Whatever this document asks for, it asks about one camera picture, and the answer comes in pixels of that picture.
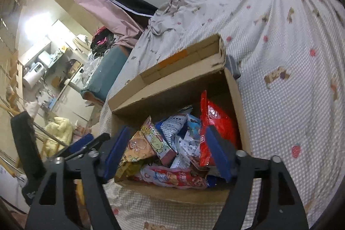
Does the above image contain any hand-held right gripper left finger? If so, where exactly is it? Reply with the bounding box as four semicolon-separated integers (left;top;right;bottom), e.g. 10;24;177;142
25;126;132;230

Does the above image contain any long pink red packet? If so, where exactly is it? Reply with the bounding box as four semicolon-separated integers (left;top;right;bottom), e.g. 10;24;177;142
140;165;209;189

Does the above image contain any pink curtain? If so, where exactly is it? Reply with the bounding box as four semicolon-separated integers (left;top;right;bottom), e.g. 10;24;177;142
49;0;147;49

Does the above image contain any orange cartoon snack packet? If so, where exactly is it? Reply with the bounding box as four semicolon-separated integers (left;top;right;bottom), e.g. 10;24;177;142
115;130;160;182

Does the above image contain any pale yellow quilt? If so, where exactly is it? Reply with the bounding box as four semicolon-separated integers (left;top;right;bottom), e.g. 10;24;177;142
42;117;74;158

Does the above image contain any crumpled white cloth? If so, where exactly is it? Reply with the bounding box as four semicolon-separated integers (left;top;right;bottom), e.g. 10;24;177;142
80;53;101;85

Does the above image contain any white and blue packet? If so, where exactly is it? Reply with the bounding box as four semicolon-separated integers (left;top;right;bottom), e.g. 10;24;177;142
172;114;202;169

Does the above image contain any red snack packet white print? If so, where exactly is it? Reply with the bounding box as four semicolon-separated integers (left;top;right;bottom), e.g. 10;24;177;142
199;90;240;167

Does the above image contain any pile of dark clothes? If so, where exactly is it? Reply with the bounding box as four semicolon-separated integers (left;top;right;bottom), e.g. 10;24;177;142
90;26;119;55

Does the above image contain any white water heater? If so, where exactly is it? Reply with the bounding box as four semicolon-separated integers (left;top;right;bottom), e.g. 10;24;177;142
23;61;47;88

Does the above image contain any pink cartoon snack packet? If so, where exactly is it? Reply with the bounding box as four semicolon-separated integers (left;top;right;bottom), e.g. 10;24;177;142
140;116;180;167

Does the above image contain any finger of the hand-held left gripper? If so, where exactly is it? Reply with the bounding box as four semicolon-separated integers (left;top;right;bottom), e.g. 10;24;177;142
65;133;111;162
64;134;95;157

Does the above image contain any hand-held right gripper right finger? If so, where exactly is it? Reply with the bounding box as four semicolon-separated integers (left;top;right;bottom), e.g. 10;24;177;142
206;126;309;230

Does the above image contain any brown cardboard box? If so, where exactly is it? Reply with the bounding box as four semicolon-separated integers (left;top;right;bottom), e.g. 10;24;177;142
108;34;253;204

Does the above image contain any white kitchen base cabinet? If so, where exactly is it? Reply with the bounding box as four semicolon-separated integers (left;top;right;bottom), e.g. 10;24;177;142
52;79;95;123

